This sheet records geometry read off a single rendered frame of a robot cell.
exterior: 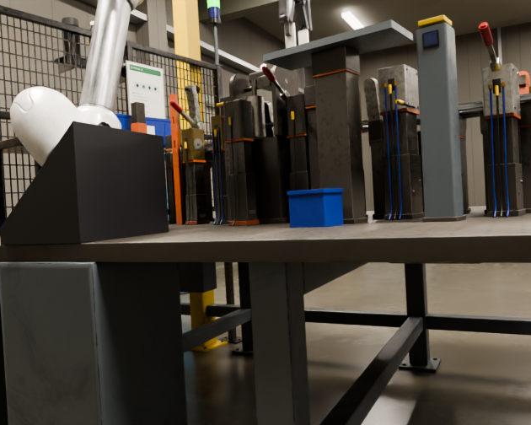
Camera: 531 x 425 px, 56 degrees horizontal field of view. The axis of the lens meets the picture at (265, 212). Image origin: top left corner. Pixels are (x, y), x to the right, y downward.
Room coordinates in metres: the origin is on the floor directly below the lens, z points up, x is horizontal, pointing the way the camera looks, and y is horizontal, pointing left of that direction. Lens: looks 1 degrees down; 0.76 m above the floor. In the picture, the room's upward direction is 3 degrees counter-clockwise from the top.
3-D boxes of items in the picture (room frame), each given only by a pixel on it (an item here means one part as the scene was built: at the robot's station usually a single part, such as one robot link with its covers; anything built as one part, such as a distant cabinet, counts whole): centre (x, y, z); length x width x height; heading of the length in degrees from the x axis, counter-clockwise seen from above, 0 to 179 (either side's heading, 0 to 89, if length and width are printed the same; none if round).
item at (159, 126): (2.21, 0.55, 1.09); 0.30 x 0.17 x 0.13; 139
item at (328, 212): (1.25, -0.13, 0.74); 0.11 x 0.10 x 0.09; 53
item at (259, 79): (1.62, -0.02, 0.94); 0.18 x 0.13 x 0.49; 53
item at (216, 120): (1.74, 0.14, 0.88); 0.11 x 0.07 x 0.37; 143
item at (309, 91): (1.50, -0.17, 0.90); 0.05 x 0.05 x 0.40; 53
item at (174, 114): (1.94, 0.33, 0.95); 0.03 x 0.01 x 0.50; 53
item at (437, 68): (1.17, -0.41, 0.92); 0.08 x 0.08 x 0.44; 53
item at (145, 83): (2.42, 0.54, 1.30); 0.23 x 0.02 x 0.31; 143
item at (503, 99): (1.23, -0.59, 0.88); 0.12 x 0.07 x 0.36; 143
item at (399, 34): (1.32, -0.20, 1.16); 0.37 x 0.14 x 0.02; 53
